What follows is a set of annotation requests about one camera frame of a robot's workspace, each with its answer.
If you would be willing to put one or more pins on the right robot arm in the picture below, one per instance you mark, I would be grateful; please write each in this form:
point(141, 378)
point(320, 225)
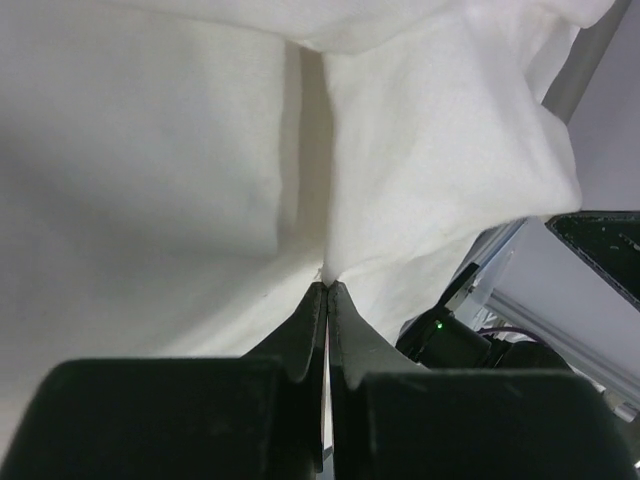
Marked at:
point(437, 339)

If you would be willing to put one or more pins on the aluminium front rail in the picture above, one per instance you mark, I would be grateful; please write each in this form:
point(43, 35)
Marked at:
point(529, 279)

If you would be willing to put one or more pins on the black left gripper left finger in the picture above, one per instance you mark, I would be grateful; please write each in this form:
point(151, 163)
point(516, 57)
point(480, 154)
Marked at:
point(257, 416)

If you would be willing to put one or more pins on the right aluminium frame post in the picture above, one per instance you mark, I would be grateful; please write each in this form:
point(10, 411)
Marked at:
point(587, 51)

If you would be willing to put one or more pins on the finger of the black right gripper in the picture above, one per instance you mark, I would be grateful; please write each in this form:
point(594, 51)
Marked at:
point(608, 242)

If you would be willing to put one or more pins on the white t shirt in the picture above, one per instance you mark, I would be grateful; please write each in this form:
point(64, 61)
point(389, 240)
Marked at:
point(176, 174)

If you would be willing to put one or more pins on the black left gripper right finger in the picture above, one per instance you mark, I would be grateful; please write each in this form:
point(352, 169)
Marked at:
point(395, 419)

